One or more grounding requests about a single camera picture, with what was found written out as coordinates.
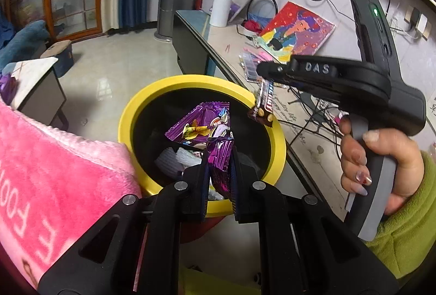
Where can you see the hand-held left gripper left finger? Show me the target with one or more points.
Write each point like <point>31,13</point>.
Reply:
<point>205,186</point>

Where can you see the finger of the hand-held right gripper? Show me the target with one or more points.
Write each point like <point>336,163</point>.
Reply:
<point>306,72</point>

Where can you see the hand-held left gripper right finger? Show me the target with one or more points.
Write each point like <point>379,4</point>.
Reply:
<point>234,186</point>

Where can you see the brown chocolate bar wrapper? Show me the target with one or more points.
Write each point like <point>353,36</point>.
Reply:
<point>265,101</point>

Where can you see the purple yellow snack packet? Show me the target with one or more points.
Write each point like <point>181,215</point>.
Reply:
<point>197,114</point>

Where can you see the yellow rimmed trash bin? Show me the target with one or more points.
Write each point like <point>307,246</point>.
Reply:
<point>177,84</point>

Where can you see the person's right forearm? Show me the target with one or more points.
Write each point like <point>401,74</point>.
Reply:
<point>408,230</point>

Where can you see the person's right hand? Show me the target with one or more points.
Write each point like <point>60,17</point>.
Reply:
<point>405,172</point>

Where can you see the colourful portrait painting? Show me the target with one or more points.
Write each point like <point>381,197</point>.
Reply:
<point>299,32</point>

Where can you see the pink plastic tool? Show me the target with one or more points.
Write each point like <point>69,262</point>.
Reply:
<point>262,55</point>

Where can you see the red stool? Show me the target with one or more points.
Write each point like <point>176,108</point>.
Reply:
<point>194,233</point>

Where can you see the clear bead organiser box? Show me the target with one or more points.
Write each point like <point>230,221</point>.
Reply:
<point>250,68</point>

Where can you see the long television cabinet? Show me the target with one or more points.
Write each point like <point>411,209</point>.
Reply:
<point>221,39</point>

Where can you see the white purple picture card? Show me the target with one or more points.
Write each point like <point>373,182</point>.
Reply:
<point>240,7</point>

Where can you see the green jacket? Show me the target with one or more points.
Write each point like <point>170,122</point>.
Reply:
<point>211,281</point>

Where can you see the white ribbed vase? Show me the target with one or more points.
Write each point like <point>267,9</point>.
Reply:
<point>220,10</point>

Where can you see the pink fleece blanket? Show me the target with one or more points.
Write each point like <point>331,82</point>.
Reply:
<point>51,179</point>

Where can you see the small dark stool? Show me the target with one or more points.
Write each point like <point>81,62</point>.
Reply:
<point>61,56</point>

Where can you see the white top coffee table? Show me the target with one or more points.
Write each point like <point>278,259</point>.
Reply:
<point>34,70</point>

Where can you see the purple bag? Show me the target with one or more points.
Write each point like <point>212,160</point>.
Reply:
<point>6,87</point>

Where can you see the blue patterned sofa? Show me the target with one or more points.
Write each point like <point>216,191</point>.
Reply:
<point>24,39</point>

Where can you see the wall socket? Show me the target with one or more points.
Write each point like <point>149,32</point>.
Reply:
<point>422,24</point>

